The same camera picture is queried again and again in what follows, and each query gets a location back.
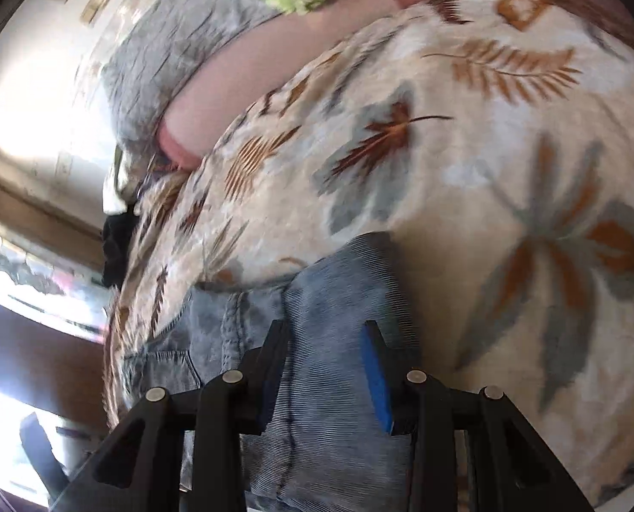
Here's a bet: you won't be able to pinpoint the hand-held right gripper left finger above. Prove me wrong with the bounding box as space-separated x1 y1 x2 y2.
54 320 292 512

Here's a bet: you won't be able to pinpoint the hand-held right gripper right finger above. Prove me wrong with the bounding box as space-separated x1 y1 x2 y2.
360 320 583 512

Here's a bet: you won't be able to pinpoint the grey denim pants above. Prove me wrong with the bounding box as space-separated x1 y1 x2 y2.
118 232 425 512

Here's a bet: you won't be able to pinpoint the black cloth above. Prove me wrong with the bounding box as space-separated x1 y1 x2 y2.
100 207 143 290

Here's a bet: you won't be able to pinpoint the leaf print blanket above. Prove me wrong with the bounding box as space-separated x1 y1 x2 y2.
100 0 634 509

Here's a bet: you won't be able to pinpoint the beige cloth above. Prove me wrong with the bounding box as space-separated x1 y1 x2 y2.
103 144 153 215

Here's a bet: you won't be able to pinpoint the window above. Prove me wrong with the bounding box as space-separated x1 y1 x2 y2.
0 221 114 343

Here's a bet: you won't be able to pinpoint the grey pillow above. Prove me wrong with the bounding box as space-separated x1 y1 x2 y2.
100 0 292 146

